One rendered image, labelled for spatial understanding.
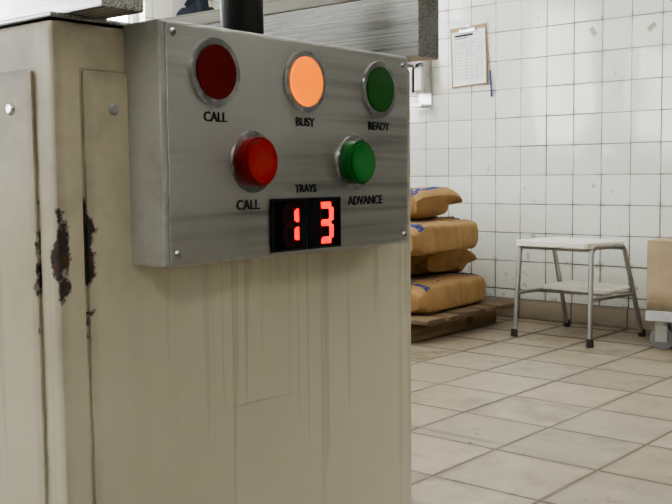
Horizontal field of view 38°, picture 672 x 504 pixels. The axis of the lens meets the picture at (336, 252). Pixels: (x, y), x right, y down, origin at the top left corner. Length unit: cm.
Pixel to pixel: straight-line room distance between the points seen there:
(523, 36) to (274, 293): 457
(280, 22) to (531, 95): 433
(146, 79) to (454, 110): 484
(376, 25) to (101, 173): 29
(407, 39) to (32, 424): 39
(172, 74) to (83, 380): 18
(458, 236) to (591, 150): 80
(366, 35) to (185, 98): 25
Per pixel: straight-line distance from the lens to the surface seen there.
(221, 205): 58
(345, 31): 79
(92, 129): 56
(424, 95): 548
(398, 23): 76
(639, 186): 485
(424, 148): 548
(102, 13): 55
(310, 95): 64
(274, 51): 62
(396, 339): 77
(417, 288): 443
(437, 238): 451
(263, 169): 59
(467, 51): 534
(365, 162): 67
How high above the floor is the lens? 75
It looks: 4 degrees down
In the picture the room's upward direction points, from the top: 1 degrees counter-clockwise
